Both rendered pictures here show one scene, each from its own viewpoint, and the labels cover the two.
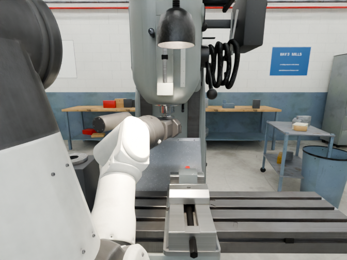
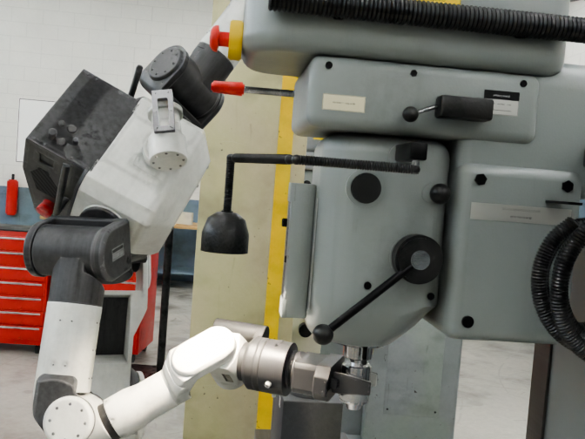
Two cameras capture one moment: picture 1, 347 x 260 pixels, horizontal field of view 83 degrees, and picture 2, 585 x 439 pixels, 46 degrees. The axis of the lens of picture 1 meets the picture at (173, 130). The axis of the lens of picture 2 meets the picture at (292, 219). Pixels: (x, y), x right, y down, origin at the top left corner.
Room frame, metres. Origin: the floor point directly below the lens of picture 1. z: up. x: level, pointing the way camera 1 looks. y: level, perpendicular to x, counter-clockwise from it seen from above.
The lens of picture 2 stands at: (0.38, -1.04, 1.55)
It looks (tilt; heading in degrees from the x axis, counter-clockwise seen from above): 3 degrees down; 84
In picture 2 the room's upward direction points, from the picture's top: 4 degrees clockwise
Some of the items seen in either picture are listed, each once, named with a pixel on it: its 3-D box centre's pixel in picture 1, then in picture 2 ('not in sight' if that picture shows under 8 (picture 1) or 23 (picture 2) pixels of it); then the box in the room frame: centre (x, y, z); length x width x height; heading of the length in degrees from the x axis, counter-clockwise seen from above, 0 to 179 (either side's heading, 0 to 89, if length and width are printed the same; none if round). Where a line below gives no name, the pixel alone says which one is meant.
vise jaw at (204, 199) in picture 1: (188, 193); not in sight; (0.56, -0.05, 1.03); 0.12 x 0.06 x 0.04; 90
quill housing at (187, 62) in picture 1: (167, 49); (370, 239); (0.63, 0.02, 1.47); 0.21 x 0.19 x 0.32; 90
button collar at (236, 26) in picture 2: not in sight; (235, 40); (0.39, 0.02, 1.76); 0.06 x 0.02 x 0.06; 90
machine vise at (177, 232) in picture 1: (188, 198); not in sight; (0.59, -0.05, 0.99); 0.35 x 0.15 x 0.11; 0
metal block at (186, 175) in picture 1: (187, 179); not in sight; (0.62, -0.05, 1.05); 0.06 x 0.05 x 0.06; 90
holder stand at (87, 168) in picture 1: (61, 185); (304, 425); (0.60, 0.38, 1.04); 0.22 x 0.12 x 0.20; 89
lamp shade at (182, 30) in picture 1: (176, 27); (225, 231); (0.40, 0.00, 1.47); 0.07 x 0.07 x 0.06
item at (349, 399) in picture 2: not in sight; (354, 385); (0.62, 0.02, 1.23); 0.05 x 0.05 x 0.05
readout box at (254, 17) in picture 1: (247, 23); not in sight; (0.92, -0.32, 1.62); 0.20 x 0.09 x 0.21; 0
